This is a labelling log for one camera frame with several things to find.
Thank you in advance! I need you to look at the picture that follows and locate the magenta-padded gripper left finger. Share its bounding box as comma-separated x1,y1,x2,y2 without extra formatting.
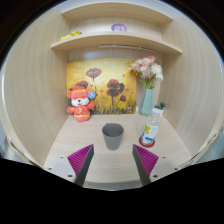
44,143,95,187

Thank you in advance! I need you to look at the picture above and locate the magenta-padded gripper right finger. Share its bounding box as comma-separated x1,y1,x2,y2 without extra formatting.
132,143,181,187

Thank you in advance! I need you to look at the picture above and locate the clear plastic drink bottle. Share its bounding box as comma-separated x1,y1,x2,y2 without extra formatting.
140,107,162,147

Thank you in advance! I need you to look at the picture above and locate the grey cup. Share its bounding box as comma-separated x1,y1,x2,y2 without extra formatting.
101,122,125,151

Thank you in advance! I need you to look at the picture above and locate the small potted green plant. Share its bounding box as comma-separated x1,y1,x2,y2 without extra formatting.
154,101,167,118

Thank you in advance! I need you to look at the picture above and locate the red plush fox toy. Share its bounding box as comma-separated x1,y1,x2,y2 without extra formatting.
65,85,98,123

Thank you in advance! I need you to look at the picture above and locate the teal faceted vase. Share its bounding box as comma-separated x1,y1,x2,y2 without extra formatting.
138,87,155,117

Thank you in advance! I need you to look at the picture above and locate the yellow poppy flower painting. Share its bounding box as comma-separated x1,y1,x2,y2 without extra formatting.
65,58,138,116

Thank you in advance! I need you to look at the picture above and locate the pink and white flower bouquet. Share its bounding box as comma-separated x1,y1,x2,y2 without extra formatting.
129,54,165,90

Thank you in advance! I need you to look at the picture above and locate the white light strip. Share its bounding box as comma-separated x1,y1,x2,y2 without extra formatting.
98,44,148,53

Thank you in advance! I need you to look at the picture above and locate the light wooden shelf unit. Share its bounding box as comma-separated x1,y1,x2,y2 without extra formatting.
49,1,184,55

